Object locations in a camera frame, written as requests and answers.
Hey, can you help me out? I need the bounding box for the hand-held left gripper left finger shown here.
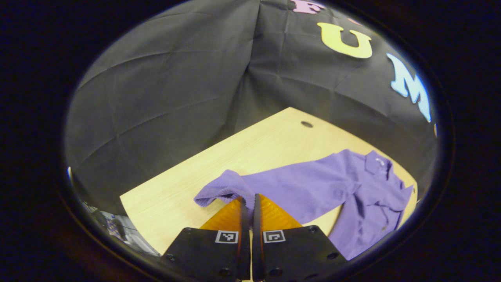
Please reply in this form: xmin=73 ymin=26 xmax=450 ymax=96
xmin=162 ymin=196 xmax=251 ymax=281

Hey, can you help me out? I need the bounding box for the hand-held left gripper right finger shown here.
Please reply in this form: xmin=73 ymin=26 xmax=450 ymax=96
xmin=252 ymin=194 xmax=348 ymax=282

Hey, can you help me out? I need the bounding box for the purple knitted cardigan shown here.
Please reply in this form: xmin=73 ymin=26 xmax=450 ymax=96
xmin=194 ymin=149 xmax=414 ymax=261

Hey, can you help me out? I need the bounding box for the black backdrop cloth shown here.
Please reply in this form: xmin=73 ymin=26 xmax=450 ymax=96
xmin=65 ymin=0 xmax=438 ymax=216

